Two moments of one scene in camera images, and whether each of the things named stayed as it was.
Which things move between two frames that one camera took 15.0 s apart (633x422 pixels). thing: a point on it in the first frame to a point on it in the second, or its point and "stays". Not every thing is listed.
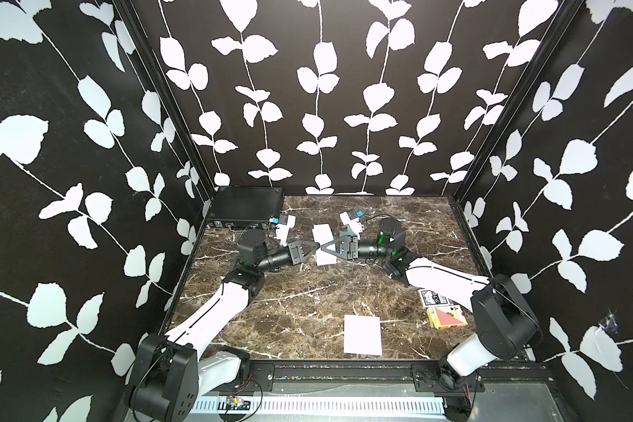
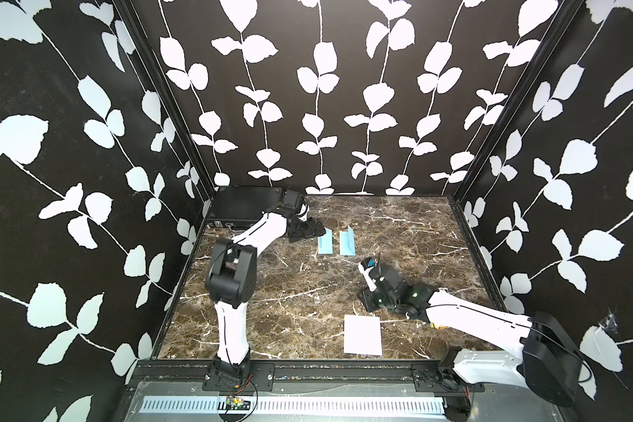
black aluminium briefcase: [244, 207] stays
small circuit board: [237, 403] stays
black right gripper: [353, 250] to [366, 300]
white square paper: [362, 335] stays
